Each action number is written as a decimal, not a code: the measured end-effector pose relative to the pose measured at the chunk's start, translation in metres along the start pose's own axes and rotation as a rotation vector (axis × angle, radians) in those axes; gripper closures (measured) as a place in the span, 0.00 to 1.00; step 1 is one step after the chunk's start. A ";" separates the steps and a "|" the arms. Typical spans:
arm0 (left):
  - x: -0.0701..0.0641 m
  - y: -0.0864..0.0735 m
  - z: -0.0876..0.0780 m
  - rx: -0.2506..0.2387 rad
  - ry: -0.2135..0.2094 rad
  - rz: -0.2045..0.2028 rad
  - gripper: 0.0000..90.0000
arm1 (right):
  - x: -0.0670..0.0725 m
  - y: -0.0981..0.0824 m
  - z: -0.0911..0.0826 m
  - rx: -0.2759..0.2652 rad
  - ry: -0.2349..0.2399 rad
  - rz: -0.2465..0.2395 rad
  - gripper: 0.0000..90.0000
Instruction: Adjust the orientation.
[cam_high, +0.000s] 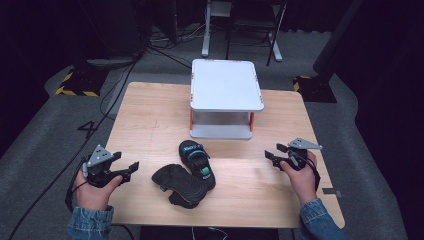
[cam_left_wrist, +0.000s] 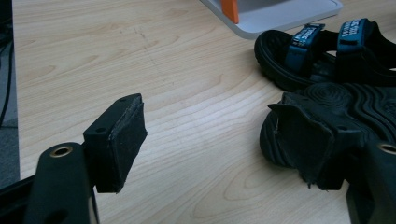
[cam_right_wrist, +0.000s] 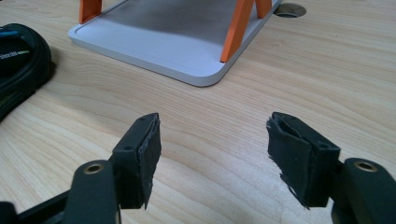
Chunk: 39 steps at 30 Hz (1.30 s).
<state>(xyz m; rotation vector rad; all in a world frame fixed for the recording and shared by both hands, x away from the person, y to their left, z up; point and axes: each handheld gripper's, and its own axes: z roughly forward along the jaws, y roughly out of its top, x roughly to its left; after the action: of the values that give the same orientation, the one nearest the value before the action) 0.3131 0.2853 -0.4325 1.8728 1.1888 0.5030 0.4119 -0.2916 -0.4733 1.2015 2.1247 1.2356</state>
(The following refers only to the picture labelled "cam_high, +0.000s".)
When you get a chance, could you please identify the black folding chair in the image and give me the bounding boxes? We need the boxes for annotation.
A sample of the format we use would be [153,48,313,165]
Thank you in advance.
[225,0,288,67]

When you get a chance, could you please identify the right hand-held gripper black cable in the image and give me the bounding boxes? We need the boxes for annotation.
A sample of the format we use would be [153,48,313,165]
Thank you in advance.
[299,153,322,202]

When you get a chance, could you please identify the looped black floor cable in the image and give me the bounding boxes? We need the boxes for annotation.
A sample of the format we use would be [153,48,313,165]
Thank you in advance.
[99,63,136,118]

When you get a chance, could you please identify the thin white cable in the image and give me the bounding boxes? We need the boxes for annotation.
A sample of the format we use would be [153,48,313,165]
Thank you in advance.
[190,225,232,240]

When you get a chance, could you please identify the hand-held gripper black cable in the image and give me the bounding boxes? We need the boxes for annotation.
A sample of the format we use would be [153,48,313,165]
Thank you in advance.
[299,153,322,202]
[64,156,89,213]

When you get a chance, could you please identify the white metal stand frame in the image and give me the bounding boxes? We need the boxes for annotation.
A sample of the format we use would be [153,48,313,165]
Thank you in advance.
[200,0,284,63]

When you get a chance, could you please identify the white two-tier shelf rack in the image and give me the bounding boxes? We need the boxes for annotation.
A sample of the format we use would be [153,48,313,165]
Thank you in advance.
[188,58,265,141]

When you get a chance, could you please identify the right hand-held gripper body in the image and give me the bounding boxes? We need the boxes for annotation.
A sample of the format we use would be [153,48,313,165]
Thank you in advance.
[285,137,324,172]

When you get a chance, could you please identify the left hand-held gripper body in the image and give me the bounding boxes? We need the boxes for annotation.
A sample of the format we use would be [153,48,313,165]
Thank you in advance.
[82,144,123,188]

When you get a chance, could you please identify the person's right hand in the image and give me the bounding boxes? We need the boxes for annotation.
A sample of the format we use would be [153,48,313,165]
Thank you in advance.
[279,150,319,206]

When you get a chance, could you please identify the black slanted pole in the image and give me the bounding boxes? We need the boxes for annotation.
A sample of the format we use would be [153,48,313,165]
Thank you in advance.
[312,0,365,78]

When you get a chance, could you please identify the person's left hand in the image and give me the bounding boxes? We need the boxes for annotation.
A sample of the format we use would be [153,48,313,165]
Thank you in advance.
[73,166,125,212]

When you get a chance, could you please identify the long black floor cable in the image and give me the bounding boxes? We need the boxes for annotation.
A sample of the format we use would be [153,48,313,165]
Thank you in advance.
[7,49,144,240]

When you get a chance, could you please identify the left hand-held gripper black cable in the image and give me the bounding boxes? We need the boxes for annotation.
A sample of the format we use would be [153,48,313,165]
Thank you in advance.
[64,156,89,213]

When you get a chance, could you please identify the yellow-black striped stand base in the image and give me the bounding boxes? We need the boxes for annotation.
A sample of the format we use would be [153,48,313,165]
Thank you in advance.
[54,67,110,98]
[292,75,338,104]

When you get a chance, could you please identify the grey tape strip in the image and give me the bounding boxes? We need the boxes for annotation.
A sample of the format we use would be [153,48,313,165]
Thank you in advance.
[321,187,343,198]

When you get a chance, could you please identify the black and teal child sandal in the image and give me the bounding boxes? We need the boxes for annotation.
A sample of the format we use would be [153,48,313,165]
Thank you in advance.
[150,163,210,210]
[178,139,217,192]

